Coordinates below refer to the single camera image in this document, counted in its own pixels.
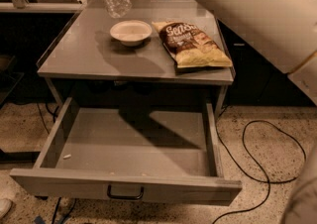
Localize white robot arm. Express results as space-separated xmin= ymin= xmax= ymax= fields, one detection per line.
xmin=196 ymin=0 xmax=317 ymax=104

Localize brown yellow chip bag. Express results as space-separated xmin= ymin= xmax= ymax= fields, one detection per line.
xmin=153 ymin=22 xmax=233 ymax=68

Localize white paper bowl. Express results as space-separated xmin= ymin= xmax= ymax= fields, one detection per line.
xmin=110 ymin=20 xmax=153 ymax=47

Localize grey cabinet with top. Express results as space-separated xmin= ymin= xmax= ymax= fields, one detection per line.
xmin=38 ymin=0 xmax=234 ymax=112

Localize open grey top drawer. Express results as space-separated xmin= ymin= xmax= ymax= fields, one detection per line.
xmin=10 ymin=98 xmax=242 ymax=205

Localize black floor cable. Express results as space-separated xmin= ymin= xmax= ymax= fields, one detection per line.
xmin=211 ymin=105 xmax=307 ymax=224

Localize black cables under cabinet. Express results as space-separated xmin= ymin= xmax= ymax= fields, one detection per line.
xmin=34 ymin=102 xmax=77 ymax=224

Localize black drawer handle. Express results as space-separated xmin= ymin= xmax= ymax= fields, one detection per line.
xmin=107 ymin=185 xmax=145 ymax=201

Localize white shoe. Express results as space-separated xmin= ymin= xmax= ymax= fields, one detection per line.
xmin=0 ymin=198 xmax=12 ymax=219

